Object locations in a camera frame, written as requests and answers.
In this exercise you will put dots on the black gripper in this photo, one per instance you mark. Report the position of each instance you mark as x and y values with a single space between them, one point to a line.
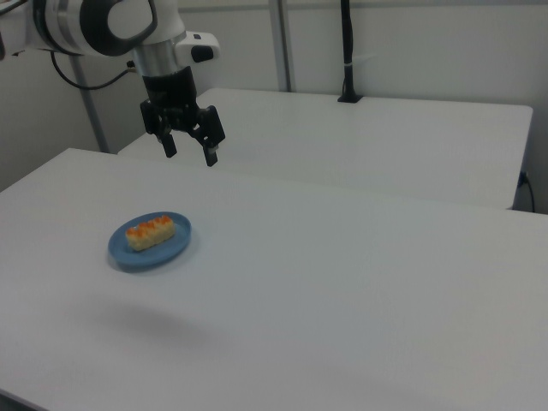
171 96

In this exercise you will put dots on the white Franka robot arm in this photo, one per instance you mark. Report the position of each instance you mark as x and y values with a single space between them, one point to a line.
85 25

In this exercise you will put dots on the bread with orange topping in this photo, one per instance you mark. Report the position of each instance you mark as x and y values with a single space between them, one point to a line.
150 233

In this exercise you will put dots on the blue round plate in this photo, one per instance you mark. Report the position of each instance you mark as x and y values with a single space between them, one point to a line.
149 240

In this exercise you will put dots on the grey metal frame post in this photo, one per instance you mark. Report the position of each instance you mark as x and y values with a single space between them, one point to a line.
87 103
280 43

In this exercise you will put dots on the black camera stand pole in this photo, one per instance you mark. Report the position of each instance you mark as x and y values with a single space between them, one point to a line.
349 51

